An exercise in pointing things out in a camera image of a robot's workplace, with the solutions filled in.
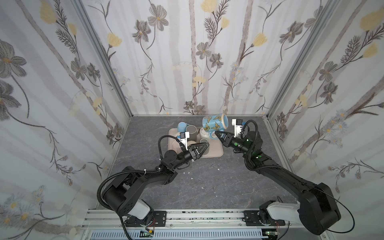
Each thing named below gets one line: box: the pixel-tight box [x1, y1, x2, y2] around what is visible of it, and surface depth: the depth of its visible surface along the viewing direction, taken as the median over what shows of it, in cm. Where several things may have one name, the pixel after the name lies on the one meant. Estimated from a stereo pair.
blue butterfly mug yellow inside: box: [202, 113, 229, 140], surface depth 75 cm
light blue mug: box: [177, 121, 190, 133], surface depth 103 cm
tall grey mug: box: [185, 124, 199, 142], surface depth 100 cm
